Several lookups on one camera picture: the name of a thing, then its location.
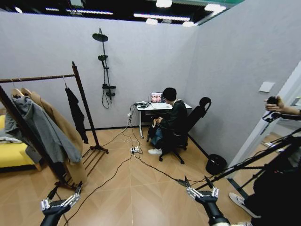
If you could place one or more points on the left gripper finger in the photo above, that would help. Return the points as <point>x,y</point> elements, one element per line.
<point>74,197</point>
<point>46,203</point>

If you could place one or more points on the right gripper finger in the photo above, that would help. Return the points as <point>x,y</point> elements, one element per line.
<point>215,192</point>
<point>194,193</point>

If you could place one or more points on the small black handheld object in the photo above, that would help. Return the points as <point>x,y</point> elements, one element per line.
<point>272,100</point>

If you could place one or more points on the person's forearm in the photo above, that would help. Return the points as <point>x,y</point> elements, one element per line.
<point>291,110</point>

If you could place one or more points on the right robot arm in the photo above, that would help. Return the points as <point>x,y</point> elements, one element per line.
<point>219,222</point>

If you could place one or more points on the grey garment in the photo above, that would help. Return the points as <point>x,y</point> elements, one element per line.
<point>44,127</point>

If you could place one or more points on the black garment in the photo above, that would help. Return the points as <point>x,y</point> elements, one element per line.
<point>76,113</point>

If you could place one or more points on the metal hook hanger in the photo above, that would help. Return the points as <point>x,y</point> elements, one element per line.
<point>65,85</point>

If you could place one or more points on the wooden hanger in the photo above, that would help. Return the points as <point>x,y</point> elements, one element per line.
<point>26,91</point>
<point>16,92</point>

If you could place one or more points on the black round bin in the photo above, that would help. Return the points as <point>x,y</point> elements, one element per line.
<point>212,168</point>

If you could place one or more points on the black tripod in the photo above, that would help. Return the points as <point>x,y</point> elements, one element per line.
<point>258,159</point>

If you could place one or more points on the yellow sofa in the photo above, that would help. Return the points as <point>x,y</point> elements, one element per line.
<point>11,154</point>

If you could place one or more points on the person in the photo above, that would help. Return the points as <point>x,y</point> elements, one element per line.
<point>277,200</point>
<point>176,115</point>

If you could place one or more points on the white cloth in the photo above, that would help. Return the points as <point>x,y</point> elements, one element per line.
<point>9,140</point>

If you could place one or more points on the white power strip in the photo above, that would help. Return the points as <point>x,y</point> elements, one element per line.
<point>134,149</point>

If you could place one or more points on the black office chair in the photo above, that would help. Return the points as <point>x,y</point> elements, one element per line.
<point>197,115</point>

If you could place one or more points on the tan coat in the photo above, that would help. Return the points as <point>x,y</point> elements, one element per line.
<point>60,120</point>

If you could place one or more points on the white desk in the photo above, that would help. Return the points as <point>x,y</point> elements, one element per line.
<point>147,109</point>

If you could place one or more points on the laptop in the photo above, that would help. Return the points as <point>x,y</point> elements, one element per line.
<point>157,97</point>

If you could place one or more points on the dark wooden clothes rack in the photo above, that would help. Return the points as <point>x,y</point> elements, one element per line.
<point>82,94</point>

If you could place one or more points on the black desk device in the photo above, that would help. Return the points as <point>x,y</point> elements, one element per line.
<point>141,103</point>

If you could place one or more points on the black shower set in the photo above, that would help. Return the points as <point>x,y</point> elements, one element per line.
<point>100,37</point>

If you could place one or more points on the round ceiling light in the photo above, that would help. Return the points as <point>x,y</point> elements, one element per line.
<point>188,24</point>
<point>163,2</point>
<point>151,21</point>
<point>215,7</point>

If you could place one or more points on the long strip ceiling light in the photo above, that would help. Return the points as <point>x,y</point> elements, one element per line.
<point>162,17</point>
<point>89,11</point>

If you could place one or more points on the short strip ceiling light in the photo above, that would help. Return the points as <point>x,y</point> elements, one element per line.
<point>18,10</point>
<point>52,9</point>

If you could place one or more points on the white door frame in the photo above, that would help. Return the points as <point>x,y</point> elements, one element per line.
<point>245,150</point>

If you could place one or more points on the grey wall switch panel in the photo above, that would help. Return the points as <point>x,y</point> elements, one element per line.
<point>266,86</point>

